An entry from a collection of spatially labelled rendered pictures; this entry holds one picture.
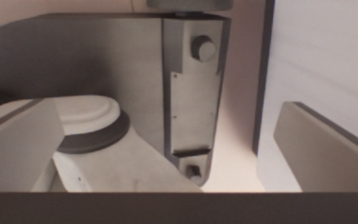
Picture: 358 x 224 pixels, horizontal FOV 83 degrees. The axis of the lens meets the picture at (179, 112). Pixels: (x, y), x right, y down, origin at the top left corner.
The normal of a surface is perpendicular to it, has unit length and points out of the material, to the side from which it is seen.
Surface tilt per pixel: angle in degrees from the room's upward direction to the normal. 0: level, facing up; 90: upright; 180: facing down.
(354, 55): 90
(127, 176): 90
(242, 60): 0
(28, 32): 0
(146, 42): 0
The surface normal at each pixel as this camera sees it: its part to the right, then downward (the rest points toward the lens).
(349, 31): -0.97, 0.22
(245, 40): 0.22, 0.50
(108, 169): 0.02, -0.86
